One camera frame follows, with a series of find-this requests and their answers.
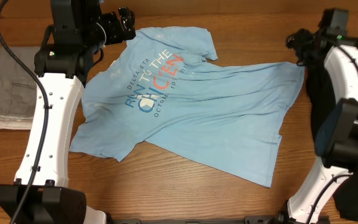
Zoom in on light blue printed t-shirt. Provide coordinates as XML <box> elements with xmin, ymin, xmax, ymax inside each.
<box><xmin>70</xmin><ymin>27</ymin><xmax>305</xmax><ymax>187</ymax></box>

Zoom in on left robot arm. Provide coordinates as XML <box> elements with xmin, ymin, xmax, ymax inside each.
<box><xmin>0</xmin><ymin>0</ymin><xmax>135</xmax><ymax>224</ymax></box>

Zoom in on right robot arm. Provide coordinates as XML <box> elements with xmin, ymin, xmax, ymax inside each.
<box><xmin>247</xmin><ymin>8</ymin><xmax>358</xmax><ymax>223</ymax></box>

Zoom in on folded grey trousers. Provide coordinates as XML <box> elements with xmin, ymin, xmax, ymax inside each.
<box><xmin>0</xmin><ymin>47</ymin><xmax>37</xmax><ymax>118</ymax></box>

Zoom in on folded beige cloth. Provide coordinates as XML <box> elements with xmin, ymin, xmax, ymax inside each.
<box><xmin>0</xmin><ymin>115</ymin><xmax>33</xmax><ymax>130</ymax></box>

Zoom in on black polo shirt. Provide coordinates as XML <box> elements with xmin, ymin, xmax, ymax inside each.
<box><xmin>305</xmin><ymin>37</ymin><xmax>358</xmax><ymax>224</ymax></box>

